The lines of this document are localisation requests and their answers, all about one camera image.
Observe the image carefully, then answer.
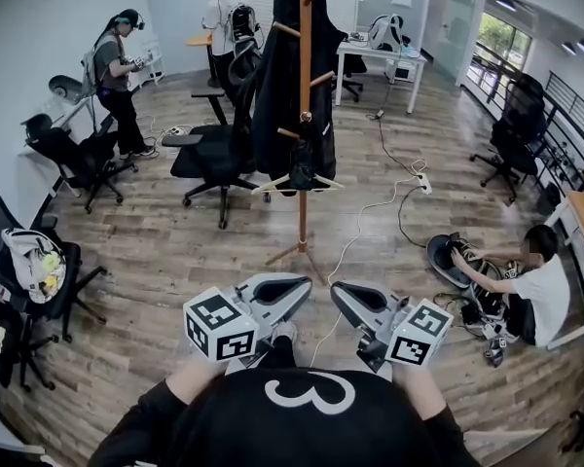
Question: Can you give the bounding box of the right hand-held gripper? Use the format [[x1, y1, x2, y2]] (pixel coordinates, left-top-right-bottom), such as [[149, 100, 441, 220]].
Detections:
[[329, 280, 456, 374]]

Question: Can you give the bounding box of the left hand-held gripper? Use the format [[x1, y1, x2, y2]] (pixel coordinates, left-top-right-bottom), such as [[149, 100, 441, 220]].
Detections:
[[182, 272, 314, 363]]

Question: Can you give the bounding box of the wooden coat stand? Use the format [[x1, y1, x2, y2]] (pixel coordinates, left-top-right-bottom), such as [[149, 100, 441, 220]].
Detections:
[[265, 0, 337, 286]]

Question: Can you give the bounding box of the person's right forearm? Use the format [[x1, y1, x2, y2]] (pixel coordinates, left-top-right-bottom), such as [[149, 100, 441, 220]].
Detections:
[[391, 361, 453, 423]]

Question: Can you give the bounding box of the person's left forearm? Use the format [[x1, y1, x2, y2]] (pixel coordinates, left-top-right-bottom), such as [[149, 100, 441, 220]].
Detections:
[[164, 352, 235, 407]]

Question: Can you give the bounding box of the black hanging coat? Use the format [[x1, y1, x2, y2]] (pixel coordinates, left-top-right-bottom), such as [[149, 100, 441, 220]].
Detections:
[[250, 0, 343, 183]]

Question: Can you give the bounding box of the person's shoe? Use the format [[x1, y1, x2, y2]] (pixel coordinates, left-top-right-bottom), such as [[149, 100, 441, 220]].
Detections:
[[271, 320, 299, 347]]

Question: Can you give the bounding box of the person's leg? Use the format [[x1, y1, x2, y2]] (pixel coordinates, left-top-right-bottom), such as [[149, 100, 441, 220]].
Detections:
[[245, 334, 298, 371]]

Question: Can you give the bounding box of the dark round tub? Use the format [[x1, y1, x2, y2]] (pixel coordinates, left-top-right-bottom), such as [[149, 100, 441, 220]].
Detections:
[[425, 233, 491, 290]]

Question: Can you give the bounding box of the light wooden clothes hanger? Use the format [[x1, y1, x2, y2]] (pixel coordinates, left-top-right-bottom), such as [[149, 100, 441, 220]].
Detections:
[[250, 172, 347, 198]]

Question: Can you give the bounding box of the person's black printed shirt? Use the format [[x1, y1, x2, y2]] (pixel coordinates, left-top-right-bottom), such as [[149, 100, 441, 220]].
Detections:
[[87, 366, 484, 467]]

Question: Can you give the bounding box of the black office chair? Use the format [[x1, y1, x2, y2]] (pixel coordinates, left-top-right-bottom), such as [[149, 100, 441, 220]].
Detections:
[[331, 52, 370, 104], [161, 36, 273, 231], [20, 112, 140, 214], [469, 72, 552, 207], [0, 191, 109, 393]]

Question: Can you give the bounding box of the white rectangular desk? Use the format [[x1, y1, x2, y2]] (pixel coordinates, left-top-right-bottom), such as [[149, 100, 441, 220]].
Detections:
[[334, 30, 428, 116]]

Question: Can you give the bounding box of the white backpack with yellow items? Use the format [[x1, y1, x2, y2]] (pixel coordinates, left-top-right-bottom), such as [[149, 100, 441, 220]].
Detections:
[[0, 227, 68, 305]]

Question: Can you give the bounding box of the small white shelf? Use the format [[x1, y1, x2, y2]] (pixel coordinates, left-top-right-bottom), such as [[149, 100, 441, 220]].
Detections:
[[128, 40, 166, 91]]

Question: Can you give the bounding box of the round wooden table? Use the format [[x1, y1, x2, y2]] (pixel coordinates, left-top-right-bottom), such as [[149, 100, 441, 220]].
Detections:
[[184, 32, 224, 90]]

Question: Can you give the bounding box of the white and black backpack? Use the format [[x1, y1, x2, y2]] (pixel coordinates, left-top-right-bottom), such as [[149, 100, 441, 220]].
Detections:
[[367, 13, 406, 52]]

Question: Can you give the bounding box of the black metal railing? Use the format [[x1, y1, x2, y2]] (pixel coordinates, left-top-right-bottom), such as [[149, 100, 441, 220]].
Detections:
[[466, 52, 584, 192]]

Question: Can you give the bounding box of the window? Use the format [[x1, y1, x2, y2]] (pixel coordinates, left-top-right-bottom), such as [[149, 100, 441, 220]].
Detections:
[[475, 11, 534, 70]]

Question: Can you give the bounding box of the white round dish device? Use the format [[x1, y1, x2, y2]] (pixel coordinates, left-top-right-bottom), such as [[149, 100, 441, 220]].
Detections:
[[47, 74, 88, 105]]

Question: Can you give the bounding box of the white power cable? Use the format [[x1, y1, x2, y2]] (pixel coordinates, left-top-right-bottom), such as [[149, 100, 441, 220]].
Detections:
[[309, 158, 428, 370]]

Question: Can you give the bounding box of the pile of grippers and cables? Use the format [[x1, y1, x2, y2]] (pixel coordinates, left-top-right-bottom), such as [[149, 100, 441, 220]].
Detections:
[[437, 255, 522, 369]]

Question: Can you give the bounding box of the black power cable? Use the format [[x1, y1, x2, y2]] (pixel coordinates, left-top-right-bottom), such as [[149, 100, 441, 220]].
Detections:
[[367, 112, 432, 250]]

